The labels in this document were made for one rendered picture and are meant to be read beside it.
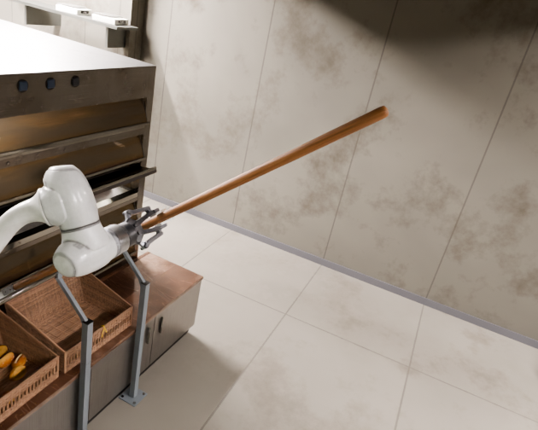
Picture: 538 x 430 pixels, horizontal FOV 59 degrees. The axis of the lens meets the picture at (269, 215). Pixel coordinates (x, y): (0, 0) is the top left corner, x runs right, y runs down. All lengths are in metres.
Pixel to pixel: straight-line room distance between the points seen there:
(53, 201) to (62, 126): 1.66
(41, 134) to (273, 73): 3.02
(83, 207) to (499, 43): 4.15
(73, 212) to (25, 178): 1.59
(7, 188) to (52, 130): 0.39
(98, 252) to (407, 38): 4.04
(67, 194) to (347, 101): 4.04
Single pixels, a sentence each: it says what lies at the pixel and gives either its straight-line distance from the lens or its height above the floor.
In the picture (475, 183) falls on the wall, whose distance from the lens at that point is 5.04.
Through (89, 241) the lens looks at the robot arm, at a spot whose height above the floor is 2.02.
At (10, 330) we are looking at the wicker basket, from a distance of 3.07.
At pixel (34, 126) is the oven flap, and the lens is 2.83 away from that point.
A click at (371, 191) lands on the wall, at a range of 5.17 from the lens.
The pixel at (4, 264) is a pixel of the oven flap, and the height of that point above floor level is 1.05.
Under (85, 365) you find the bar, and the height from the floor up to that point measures 0.67.
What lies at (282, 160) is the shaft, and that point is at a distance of 1.31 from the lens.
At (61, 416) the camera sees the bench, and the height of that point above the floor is 0.34.
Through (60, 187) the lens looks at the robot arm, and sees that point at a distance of 1.30.
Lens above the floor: 2.67
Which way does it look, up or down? 24 degrees down
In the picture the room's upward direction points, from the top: 13 degrees clockwise
